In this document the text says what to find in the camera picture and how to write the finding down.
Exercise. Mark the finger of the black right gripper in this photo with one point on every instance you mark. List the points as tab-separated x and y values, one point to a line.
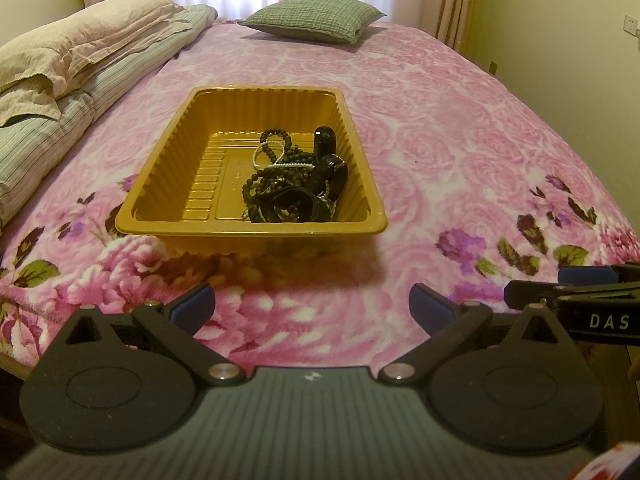
618	273
519	294

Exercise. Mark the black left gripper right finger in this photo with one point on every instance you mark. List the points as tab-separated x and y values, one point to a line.
453	328

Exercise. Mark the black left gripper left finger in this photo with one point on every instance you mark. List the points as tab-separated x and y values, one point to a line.
170	329

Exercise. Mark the yellow plastic tray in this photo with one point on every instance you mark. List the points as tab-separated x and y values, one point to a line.
189	192

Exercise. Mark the black bangle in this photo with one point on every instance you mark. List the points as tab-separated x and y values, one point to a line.
292	185

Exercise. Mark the green striped folded quilt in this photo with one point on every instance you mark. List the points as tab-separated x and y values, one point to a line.
32	147

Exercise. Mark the beige pillow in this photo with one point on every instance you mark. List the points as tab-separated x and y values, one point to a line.
39	67

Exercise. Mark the green checked cushion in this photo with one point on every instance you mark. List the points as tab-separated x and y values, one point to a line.
332	21

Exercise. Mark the white wall socket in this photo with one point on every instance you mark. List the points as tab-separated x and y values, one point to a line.
631	25

